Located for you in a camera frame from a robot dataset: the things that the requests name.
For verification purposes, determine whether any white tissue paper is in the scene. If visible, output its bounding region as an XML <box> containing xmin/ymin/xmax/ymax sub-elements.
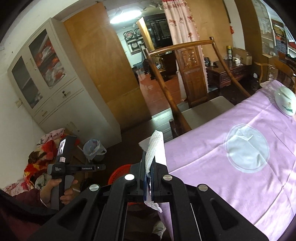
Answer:
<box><xmin>142</xmin><ymin>130</ymin><xmax>167</xmax><ymax>213</ymax></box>

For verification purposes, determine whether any red trash basket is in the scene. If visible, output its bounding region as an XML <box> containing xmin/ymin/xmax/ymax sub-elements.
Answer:
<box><xmin>107</xmin><ymin>164</ymin><xmax>132</xmax><ymax>185</ymax></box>

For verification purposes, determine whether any person's left hand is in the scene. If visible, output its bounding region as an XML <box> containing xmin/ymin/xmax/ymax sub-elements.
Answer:
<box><xmin>40</xmin><ymin>179</ymin><xmax>78</xmax><ymax>209</ymax></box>

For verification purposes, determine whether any pile of colourful blankets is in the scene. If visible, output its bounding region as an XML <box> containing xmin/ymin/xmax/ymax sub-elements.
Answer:
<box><xmin>2</xmin><ymin>128</ymin><xmax>74</xmax><ymax>196</ymax></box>

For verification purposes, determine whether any bin with blue bag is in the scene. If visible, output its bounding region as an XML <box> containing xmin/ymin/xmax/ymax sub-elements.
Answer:
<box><xmin>82</xmin><ymin>139</ymin><xmax>107</xmax><ymax>162</ymax></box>

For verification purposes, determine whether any purple tablecloth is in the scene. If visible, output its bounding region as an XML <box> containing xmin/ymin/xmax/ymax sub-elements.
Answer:
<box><xmin>165</xmin><ymin>81</ymin><xmax>295</xmax><ymax>240</ymax></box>

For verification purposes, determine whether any white metal cabinet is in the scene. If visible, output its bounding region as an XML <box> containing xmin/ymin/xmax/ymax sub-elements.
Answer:
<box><xmin>8</xmin><ymin>18</ymin><xmax>121</xmax><ymax>148</ymax></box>

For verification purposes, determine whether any wooden side desk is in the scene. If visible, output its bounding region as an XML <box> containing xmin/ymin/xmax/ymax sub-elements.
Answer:
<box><xmin>206</xmin><ymin>58</ymin><xmax>251</xmax><ymax>90</ymax></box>

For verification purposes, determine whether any wooden armchair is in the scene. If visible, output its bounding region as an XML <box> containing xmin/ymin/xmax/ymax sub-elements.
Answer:
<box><xmin>144</xmin><ymin>37</ymin><xmax>250</xmax><ymax>138</ymax></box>

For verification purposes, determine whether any pink floral curtain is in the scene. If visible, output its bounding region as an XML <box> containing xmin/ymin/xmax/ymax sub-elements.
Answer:
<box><xmin>162</xmin><ymin>0</ymin><xmax>208</xmax><ymax>100</ymax></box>

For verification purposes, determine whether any white ceramic lidded jar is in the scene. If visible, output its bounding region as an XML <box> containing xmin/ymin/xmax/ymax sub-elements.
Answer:
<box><xmin>274</xmin><ymin>86</ymin><xmax>296</xmax><ymax>116</ymax></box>

